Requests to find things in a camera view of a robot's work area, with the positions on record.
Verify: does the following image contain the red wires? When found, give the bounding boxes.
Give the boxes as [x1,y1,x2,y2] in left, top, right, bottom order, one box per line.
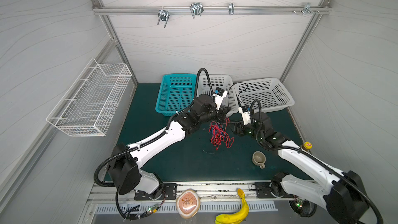
[208,119,235,151]

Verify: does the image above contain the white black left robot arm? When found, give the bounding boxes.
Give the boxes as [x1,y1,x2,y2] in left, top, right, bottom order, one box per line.
[106,91,231,198]

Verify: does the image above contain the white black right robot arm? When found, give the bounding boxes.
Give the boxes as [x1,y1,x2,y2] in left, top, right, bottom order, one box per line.
[233,113,370,224]

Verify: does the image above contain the olive ceramic cup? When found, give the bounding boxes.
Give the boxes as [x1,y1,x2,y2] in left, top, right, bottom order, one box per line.
[251,151,266,169]

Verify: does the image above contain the white perforated basket middle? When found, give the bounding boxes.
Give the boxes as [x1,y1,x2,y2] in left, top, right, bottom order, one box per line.
[197,74,238,117]

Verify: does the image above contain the white perforated basket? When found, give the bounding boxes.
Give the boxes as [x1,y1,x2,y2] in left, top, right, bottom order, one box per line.
[197,74,238,117]
[234,78,295,113]

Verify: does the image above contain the white perforated basket right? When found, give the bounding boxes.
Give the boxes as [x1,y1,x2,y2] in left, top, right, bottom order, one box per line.
[234,78,295,113]

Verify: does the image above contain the teal perforated basket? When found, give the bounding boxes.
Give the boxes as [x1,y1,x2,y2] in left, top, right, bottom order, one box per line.
[155,74,197,117]

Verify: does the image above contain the yellow red capped bottle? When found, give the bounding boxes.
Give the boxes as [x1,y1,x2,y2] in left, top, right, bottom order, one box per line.
[302,142,313,150]

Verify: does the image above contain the yellow banana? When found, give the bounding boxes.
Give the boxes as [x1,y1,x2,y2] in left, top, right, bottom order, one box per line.
[215,188,250,224]

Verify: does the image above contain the round wooden toy face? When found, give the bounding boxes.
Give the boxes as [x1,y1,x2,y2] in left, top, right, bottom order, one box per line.
[176,189,201,219]

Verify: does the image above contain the metal clamp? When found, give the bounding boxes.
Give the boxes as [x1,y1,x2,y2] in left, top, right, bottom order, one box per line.
[229,3,235,16]
[157,9,170,28]
[189,2,204,18]
[292,3,320,16]

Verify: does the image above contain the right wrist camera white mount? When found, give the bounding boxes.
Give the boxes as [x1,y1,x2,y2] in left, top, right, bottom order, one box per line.
[238,105,251,125]

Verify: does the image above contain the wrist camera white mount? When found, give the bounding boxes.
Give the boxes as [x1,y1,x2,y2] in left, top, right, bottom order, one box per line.
[238,105,251,125]
[212,87,228,110]

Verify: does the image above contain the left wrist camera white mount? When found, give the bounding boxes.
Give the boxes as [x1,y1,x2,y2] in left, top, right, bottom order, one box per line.
[212,87,228,110]

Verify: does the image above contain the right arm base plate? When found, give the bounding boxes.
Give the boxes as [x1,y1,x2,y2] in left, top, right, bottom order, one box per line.
[250,181,292,199]

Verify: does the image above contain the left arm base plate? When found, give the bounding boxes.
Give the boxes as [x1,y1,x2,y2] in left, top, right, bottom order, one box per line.
[134,183,177,201]

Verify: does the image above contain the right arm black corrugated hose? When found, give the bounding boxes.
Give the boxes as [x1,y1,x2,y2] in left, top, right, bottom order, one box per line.
[250,99,384,224]

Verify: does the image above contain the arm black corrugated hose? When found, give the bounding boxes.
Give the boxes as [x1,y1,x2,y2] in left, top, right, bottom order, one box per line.
[93,67,215,188]
[250,99,384,224]

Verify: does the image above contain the white wire wall basket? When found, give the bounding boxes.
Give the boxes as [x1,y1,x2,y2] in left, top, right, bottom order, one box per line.
[46,58,132,137]

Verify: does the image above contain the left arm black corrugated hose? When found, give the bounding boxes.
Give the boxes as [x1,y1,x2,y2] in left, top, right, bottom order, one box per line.
[93,67,215,188]

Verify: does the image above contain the aluminium overhead rail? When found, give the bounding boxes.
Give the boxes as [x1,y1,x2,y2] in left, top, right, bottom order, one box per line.
[93,5,332,16]

